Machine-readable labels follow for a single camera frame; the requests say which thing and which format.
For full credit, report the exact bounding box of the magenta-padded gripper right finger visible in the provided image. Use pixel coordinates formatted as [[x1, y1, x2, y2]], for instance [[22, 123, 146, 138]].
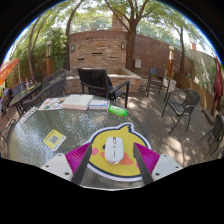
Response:
[[132, 142, 184, 186]]

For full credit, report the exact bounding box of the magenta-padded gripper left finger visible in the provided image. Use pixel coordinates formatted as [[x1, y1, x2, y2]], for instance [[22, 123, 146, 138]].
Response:
[[40, 142, 94, 186]]

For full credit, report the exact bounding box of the white computer mouse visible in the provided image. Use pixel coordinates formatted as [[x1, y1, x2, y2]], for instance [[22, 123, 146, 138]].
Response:
[[104, 136, 125, 165]]

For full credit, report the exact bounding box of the yellow duck-shaped mouse pad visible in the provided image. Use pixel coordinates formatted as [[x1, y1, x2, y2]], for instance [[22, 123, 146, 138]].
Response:
[[87, 122, 153, 183]]

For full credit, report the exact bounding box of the yellow square card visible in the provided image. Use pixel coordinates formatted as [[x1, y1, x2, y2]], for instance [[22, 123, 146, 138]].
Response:
[[42, 129, 67, 152]]

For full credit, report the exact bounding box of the black metal mesh chair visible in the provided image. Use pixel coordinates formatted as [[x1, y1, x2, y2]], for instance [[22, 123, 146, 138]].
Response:
[[0, 118, 18, 158], [161, 88, 202, 135], [199, 113, 224, 159]]

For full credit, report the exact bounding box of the colourful printed leaflet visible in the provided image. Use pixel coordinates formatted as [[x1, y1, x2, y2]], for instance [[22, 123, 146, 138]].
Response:
[[38, 96, 68, 111]]

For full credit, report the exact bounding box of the white open book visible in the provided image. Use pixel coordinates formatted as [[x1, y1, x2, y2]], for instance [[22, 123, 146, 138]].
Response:
[[61, 94, 94, 111]]

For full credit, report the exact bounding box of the small white and blue booklet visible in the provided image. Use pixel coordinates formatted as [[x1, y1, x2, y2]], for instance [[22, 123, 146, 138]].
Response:
[[88, 99, 110, 111]]

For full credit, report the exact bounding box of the small green packet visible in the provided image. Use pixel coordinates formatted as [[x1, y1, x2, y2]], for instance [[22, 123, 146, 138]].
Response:
[[107, 105, 128, 117]]

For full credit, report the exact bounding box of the dark wicker armchair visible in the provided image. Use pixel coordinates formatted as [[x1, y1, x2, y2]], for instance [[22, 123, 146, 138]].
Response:
[[21, 78, 67, 113], [42, 68, 68, 89]]

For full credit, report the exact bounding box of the dark round patio table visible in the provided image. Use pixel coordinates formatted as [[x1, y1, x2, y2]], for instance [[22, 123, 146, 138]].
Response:
[[9, 81, 43, 116]]

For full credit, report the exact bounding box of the white standing sign board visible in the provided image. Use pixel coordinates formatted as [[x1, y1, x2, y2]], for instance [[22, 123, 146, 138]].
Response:
[[166, 78, 177, 93]]

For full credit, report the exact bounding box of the blue patio chair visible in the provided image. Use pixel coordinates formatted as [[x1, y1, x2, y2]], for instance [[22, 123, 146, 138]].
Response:
[[11, 81, 26, 98]]

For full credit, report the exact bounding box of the person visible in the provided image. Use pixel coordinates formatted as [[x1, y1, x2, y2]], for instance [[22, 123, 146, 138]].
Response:
[[0, 87, 11, 111]]

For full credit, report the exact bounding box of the black slatted wooden armchair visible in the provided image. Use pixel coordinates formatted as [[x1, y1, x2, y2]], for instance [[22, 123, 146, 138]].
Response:
[[77, 67, 131, 108]]

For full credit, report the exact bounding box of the black metal slatted chair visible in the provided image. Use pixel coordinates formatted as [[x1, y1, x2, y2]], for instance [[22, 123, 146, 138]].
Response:
[[145, 65, 169, 101]]

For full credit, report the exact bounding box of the dark red closed umbrella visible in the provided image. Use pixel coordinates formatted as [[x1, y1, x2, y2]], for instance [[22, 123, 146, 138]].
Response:
[[210, 56, 224, 116]]

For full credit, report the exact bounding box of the orange canopy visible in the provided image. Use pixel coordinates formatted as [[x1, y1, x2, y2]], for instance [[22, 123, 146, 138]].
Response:
[[0, 58, 20, 86]]

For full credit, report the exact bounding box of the large dark-trunked tree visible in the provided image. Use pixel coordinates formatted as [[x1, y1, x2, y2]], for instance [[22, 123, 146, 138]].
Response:
[[103, 0, 161, 73]]

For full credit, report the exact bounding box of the wooden lamp post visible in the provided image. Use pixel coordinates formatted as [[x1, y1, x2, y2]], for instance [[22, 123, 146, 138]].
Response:
[[45, 40, 54, 77], [166, 45, 176, 79]]

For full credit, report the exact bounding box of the grey wall utility box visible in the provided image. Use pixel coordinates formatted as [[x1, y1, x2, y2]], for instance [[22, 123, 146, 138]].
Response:
[[134, 58, 143, 70]]

